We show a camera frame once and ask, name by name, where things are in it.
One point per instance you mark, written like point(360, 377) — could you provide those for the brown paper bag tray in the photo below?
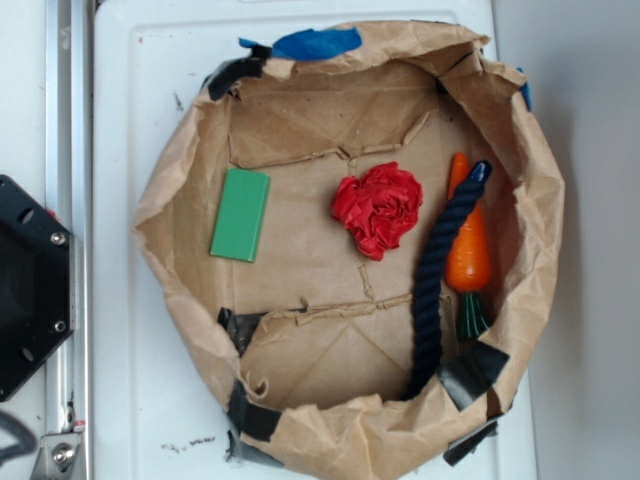
point(309, 347)

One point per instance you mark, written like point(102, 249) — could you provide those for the crumpled red paper ball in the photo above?
point(378, 208)

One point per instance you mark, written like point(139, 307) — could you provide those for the green rectangular block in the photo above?
point(240, 216)

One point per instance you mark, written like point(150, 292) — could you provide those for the orange toy carrot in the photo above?
point(468, 272)

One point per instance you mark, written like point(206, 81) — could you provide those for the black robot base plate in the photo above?
point(35, 286)

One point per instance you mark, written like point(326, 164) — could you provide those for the aluminium extrusion rail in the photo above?
point(69, 35)

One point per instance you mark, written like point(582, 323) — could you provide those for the metal corner bracket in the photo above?
point(59, 457)

